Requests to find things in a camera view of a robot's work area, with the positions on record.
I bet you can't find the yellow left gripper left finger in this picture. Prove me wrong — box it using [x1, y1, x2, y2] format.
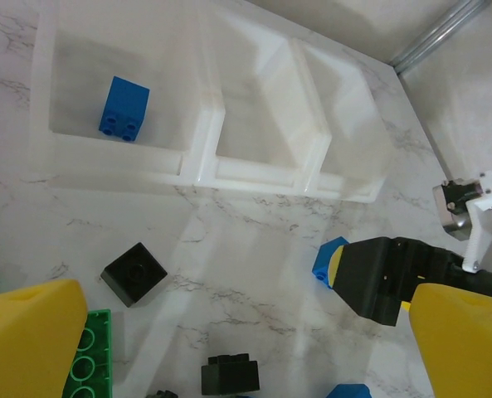
[0, 278, 89, 398]

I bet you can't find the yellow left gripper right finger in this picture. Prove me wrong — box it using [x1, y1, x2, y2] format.
[409, 283, 492, 398]

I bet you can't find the blue lego brick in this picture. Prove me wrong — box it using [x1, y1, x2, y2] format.
[310, 235, 351, 291]
[326, 383, 372, 398]
[98, 75, 151, 143]

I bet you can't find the long green lego brick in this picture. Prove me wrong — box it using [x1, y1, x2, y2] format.
[61, 308, 114, 398]

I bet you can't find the white plastic sorting container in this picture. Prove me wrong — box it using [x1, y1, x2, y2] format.
[27, 0, 226, 186]
[193, 24, 332, 194]
[290, 39, 392, 204]

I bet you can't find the aluminium frame post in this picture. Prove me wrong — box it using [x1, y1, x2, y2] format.
[388, 0, 491, 75]

